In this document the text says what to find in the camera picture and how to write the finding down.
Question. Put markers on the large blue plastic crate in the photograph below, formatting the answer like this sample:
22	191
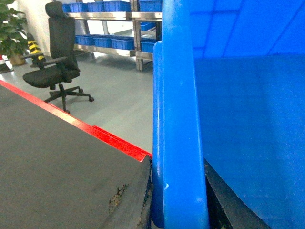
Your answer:
229	96

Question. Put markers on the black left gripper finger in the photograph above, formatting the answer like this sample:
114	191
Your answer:
225	209

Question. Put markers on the black office chair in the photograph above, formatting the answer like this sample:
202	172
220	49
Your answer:
62	67

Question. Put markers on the yellow black striped bollard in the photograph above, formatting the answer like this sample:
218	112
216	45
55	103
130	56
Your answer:
34	48

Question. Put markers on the blue bin on shelf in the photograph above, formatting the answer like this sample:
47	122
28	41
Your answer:
123	43

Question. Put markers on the green potted plant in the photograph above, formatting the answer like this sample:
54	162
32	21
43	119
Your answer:
13	41

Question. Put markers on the stainless steel shelf rack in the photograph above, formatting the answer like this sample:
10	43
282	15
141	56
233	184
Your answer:
145	16

